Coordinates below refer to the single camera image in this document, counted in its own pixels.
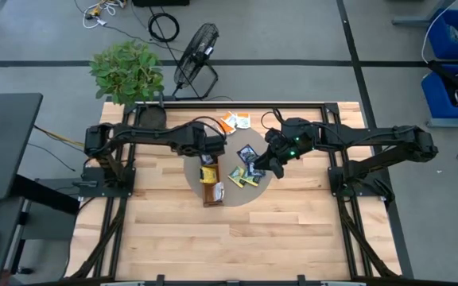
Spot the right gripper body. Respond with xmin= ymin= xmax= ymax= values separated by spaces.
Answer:
xmin=264 ymin=129 xmax=293 ymax=162

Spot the white yellow cable bundle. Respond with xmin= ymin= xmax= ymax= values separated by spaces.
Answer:
xmin=81 ymin=0 xmax=129 ymax=29

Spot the grey desk leg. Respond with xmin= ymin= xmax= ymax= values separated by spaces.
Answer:
xmin=391 ymin=0 xmax=452 ymax=28

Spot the black metal table frame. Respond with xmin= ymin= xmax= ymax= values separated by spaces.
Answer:
xmin=64 ymin=101 xmax=403 ymax=286

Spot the black equipment case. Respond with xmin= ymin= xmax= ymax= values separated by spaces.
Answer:
xmin=132 ymin=0 xmax=191 ymax=7

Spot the blue storage bin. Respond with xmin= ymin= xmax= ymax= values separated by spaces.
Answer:
xmin=427 ymin=8 xmax=458 ymax=61
xmin=421 ymin=63 xmax=458 ymax=120

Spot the black floor fan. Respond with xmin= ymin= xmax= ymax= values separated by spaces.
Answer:
xmin=172 ymin=22 xmax=220 ymax=101

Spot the wooden tea organizer box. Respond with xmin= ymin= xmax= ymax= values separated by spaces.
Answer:
xmin=201 ymin=153 xmax=226 ymax=209

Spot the round grey mat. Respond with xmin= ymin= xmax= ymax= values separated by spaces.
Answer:
xmin=183 ymin=126 xmax=274 ymax=207

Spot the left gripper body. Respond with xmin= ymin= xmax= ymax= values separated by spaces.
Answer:
xmin=201 ymin=134 xmax=227 ymax=157

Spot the potted green plant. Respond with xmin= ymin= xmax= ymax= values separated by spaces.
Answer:
xmin=88 ymin=39 xmax=169 ymax=136

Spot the black desk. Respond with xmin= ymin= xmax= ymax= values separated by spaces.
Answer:
xmin=0 ymin=92 xmax=44 ymax=202

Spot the coiled black cable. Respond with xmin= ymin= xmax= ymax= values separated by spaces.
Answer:
xmin=147 ymin=11 xmax=181 ymax=44

